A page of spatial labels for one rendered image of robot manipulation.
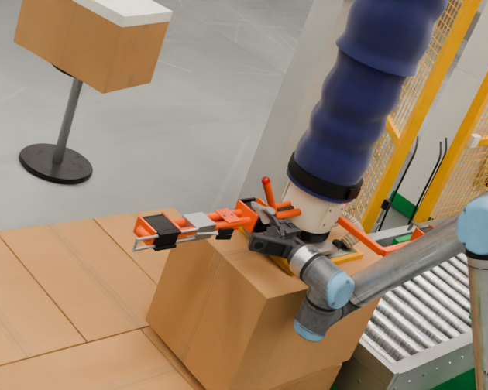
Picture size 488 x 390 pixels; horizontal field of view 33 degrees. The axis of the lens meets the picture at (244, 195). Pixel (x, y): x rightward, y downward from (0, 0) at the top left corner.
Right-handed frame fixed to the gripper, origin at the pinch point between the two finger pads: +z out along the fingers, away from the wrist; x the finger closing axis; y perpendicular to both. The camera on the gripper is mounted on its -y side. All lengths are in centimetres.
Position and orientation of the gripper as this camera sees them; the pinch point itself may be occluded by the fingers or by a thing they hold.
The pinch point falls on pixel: (247, 216)
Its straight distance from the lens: 226.6
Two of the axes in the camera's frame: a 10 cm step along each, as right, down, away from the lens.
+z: -6.3, -5.4, 5.6
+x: 3.3, -8.4, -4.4
